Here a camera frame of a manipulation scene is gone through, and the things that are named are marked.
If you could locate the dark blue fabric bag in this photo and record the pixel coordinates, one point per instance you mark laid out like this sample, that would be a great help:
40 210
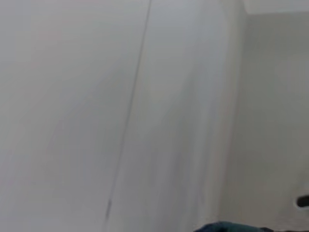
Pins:
231 227

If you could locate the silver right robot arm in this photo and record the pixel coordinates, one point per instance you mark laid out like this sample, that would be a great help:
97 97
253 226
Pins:
303 200

